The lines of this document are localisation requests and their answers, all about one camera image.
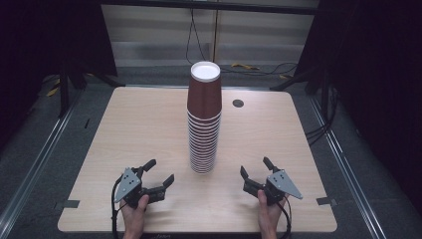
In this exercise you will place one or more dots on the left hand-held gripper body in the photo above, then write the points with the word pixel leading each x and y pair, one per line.
pixel 128 184

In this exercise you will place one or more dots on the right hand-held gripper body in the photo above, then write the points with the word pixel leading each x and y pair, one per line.
pixel 282 184

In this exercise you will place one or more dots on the stack of brown paper cups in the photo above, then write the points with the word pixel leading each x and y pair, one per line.
pixel 205 116

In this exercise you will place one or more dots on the person's left hand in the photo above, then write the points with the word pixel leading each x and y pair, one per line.
pixel 134 215

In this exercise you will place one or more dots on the person's right hand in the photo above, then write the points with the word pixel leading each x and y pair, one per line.
pixel 268 215

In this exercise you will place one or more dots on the grey tape strip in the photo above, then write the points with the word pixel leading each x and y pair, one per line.
pixel 326 200
pixel 68 203

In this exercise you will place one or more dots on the dark round table grommet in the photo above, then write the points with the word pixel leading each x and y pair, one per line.
pixel 238 103

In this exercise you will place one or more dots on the black metal stand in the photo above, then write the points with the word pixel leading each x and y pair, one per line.
pixel 308 79
pixel 65 89

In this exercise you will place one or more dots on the yellow floor tape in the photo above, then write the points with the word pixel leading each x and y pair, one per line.
pixel 245 66
pixel 53 91

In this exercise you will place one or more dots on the dark curtain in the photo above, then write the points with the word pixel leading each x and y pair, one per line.
pixel 49 36
pixel 375 83

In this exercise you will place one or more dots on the thin vertical pole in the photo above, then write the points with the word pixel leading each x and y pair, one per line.
pixel 215 36

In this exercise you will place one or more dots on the black overhead bar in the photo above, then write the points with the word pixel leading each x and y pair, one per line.
pixel 212 6

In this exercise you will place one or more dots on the metal floor rail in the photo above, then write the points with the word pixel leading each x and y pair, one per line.
pixel 33 159
pixel 345 159

